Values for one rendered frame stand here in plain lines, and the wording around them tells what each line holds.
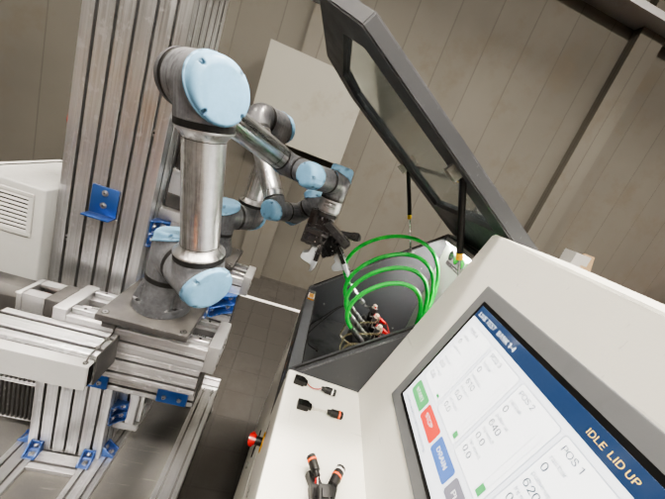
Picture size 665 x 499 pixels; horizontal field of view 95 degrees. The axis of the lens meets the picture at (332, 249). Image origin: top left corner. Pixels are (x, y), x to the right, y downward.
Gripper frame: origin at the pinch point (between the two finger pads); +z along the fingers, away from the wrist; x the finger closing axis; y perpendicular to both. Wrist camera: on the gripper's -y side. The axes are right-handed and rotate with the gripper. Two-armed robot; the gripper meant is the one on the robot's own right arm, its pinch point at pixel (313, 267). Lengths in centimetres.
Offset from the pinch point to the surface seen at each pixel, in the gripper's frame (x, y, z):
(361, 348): 21.9, -20.8, 10.1
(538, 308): 51, -37, -26
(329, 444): 44, -17, 23
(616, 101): -274, -252, -201
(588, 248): -293, -333, -49
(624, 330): 64, -38, -30
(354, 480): 51, -23, 23
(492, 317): 45, -35, -19
